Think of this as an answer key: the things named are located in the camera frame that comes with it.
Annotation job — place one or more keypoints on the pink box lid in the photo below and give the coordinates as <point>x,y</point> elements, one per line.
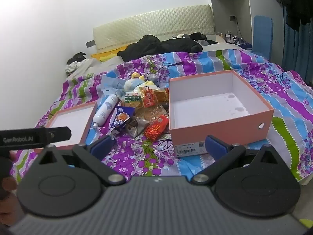
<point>71,120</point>

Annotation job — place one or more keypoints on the green and white snack packet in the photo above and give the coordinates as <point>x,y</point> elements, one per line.
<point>132,98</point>

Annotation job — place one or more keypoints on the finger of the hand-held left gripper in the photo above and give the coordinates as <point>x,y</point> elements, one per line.
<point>58,134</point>

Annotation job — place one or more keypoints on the black hanging coat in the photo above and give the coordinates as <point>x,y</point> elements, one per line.
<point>298,2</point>

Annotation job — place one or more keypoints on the silver dark snack packet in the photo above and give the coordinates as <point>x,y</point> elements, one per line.
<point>135,126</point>

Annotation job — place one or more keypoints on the shiny red snack packet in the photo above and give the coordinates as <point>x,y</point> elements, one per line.
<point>155,129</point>

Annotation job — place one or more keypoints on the blue curtain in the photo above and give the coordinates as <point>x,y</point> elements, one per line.
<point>293,49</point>

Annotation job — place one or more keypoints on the pink cardboard box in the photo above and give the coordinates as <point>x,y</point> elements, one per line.
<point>220,137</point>

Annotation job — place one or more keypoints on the black and white clothes pile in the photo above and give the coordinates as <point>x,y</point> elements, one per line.
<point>73,64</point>

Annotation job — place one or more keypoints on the light blue plastic bag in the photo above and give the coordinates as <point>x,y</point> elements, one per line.
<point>110,84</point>

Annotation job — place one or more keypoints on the beige bed sheet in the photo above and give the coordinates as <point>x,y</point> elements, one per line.
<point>97,66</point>

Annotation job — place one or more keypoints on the grey blanket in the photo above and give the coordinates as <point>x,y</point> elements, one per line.
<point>220,46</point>

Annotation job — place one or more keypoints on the orange red label snack packet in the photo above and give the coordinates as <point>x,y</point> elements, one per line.
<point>148,97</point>

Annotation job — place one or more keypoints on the cream quilted headboard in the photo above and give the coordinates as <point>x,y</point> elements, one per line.
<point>151,24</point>

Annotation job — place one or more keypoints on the clear pastry snack packet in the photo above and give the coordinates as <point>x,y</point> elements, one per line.
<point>151,113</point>

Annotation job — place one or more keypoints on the blue padded board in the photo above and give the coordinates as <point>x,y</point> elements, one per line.
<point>262,36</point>

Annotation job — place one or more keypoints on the row of small bottles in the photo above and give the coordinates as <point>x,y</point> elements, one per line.
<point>228,37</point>

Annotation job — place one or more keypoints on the blue and white plush toy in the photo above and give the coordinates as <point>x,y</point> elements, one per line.
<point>133,83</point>

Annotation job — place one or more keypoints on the black wall socket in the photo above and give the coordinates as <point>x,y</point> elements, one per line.
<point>232,18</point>

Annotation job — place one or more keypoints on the grey wall plate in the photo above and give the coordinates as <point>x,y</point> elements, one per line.
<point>90,43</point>

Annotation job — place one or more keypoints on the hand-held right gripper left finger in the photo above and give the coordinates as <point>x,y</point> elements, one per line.
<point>102,144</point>

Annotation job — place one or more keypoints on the black clothing heap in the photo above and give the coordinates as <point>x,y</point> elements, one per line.
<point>156,47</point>

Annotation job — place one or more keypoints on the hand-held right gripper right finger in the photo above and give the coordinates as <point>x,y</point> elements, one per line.
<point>216,146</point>

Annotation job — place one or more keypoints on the yellow pillow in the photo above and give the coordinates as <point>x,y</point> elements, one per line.
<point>105,55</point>

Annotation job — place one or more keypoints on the blue snack packet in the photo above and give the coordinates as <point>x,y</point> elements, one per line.
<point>121,118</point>

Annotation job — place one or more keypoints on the white spray bottle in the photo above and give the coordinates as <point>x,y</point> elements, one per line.
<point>105,110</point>

